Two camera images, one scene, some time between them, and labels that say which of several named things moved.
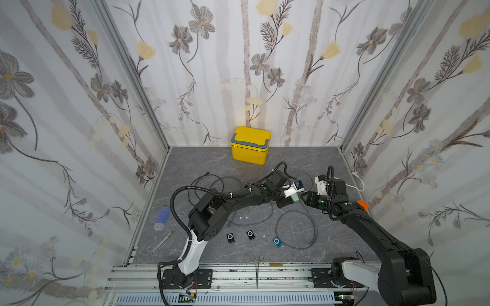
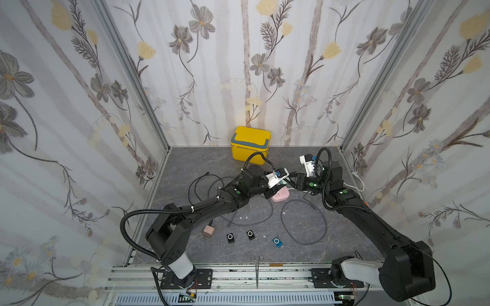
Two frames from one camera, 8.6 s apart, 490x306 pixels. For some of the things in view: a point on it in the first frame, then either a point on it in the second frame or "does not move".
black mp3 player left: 230,238 does not move
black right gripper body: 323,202 -> 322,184
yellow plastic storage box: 250,145 does not move
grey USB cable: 307,213 -> 307,201
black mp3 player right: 251,234 does not move
